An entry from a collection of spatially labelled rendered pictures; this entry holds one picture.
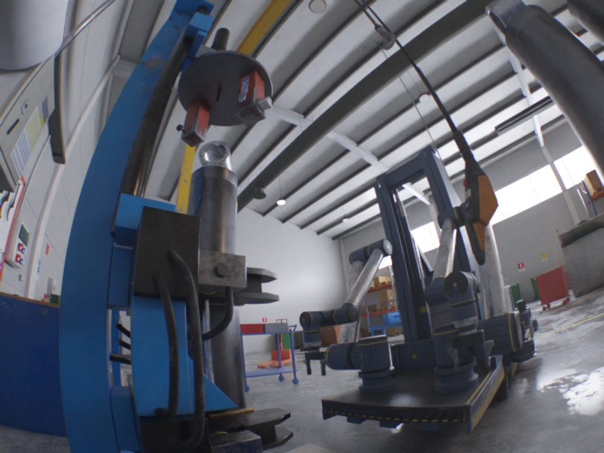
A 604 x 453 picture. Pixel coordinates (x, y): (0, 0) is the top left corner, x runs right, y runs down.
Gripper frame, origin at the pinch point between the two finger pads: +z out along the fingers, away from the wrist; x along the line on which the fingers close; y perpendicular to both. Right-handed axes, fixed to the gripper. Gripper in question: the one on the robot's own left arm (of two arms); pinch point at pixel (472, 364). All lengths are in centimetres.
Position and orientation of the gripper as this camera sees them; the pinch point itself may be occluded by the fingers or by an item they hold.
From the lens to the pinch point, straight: 117.1
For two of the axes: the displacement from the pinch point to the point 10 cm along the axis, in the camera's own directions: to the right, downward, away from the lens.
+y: -7.8, -1.7, -6.0
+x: 6.2, -3.7, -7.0
